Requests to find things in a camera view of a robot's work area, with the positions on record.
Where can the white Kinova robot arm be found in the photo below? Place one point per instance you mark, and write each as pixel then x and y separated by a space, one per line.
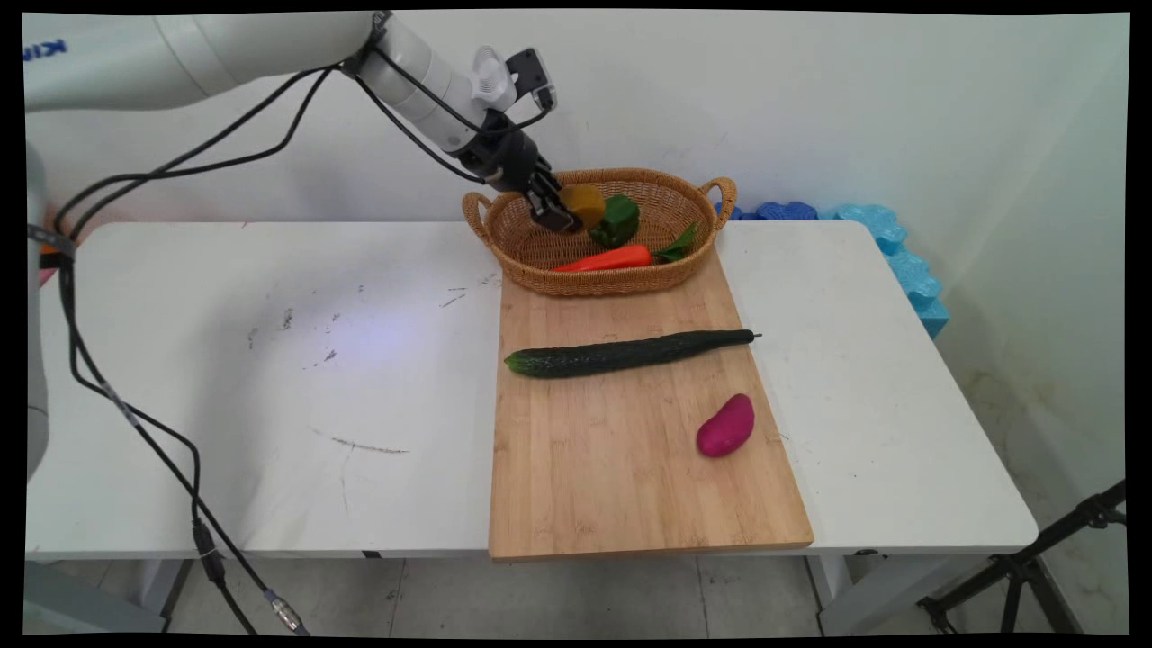
pixel 225 54

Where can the purple sweet potato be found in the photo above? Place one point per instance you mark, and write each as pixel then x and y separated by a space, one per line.
pixel 725 427

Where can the orange carrot with leaves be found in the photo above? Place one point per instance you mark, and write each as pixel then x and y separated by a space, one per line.
pixel 612 259

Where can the long dark green cucumber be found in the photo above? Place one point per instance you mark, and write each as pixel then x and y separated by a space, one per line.
pixel 630 353

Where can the light blue foam mat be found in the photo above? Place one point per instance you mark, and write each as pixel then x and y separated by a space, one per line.
pixel 909 270

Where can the black tripod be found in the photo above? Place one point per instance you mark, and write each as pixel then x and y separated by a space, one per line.
pixel 1021 567

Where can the green bell pepper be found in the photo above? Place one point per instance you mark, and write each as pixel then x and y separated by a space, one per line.
pixel 619 220

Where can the white table leg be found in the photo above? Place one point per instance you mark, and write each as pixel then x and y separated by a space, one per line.
pixel 846 594
pixel 90 598

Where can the yellow-brown potato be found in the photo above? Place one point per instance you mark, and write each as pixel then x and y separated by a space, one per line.
pixel 587 205

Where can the white ribbed camera mount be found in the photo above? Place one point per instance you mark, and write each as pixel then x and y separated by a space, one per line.
pixel 490 79

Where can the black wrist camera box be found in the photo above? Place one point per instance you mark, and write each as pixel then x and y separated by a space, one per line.
pixel 533 76

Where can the woven wicker basket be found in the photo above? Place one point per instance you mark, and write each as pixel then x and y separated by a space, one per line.
pixel 540 261

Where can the dark blue foam mat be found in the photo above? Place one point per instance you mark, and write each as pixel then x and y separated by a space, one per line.
pixel 783 211

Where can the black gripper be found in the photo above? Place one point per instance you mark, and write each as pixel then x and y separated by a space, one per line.
pixel 504 157

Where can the wooden cutting board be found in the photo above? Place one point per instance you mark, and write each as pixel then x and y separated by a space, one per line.
pixel 630 468

